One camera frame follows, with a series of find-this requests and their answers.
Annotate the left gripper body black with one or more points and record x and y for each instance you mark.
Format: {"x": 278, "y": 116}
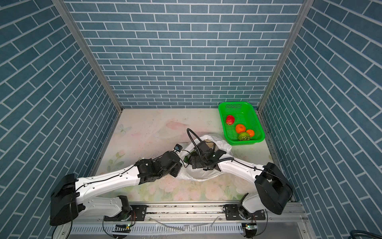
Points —
{"x": 174, "y": 171}

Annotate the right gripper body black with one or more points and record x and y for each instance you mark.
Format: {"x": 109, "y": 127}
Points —
{"x": 199, "y": 162}

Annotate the white plastic bag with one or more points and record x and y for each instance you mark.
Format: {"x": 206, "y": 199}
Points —
{"x": 200, "y": 175}

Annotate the red toy fruit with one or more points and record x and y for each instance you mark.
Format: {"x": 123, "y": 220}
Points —
{"x": 230, "y": 120}

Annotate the orange toy fruit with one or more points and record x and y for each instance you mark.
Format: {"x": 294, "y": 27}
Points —
{"x": 251, "y": 132}
{"x": 240, "y": 128}

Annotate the green plastic basket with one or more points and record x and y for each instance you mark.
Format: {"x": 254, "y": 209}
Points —
{"x": 245, "y": 114}

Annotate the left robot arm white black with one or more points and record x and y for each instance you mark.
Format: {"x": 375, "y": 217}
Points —
{"x": 70, "y": 193}

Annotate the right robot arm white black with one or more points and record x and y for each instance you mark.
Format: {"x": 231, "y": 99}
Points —
{"x": 273, "y": 190}

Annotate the green toy fruit in basket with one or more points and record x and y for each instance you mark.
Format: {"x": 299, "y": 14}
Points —
{"x": 244, "y": 136}

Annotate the orange toy fruit in basket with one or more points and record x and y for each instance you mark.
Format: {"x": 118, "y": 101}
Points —
{"x": 251, "y": 132}

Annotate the left controller board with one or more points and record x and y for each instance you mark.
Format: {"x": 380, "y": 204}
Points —
{"x": 121, "y": 231}

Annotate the controller board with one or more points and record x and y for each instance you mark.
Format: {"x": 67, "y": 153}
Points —
{"x": 249, "y": 230}
{"x": 121, "y": 231}

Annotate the right controller board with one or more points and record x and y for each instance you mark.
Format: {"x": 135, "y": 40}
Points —
{"x": 249, "y": 230}

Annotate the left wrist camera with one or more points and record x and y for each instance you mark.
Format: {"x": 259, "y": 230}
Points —
{"x": 178, "y": 148}

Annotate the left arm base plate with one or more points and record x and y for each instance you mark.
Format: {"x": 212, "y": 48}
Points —
{"x": 136, "y": 213}

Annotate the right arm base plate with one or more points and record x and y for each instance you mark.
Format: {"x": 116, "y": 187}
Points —
{"x": 235, "y": 212}

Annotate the aluminium mounting rail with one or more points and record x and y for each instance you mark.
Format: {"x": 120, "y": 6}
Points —
{"x": 186, "y": 212}

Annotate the white vented cable duct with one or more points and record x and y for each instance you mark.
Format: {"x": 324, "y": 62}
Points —
{"x": 156, "y": 229}

